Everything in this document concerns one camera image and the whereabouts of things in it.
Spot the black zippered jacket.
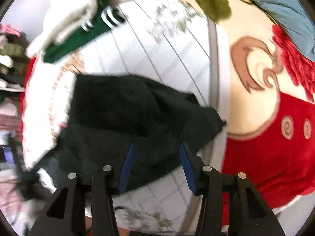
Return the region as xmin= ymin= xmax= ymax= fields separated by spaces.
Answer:
xmin=22 ymin=75 xmax=226 ymax=195

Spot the stack of folded clothes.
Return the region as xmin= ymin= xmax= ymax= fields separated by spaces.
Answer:
xmin=1 ymin=24 xmax=29 ymax=93

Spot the red floral plush blanket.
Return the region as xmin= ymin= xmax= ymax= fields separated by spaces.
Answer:
xmin=27 ymin=0 xmax=314 ymax=215

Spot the white quilted sheet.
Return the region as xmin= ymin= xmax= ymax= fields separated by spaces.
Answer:
xmin=22 ymin=0 xmax=229 ymax=235

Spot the green white fleece jacket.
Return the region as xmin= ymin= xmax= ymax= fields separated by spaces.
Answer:
xmin=25 ymin=0 xmax=125 ymax=63

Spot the blue-grey quilted blanket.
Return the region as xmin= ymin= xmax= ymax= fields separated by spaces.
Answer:
xmin=252 ymin=0 xmax=314 ymax=61

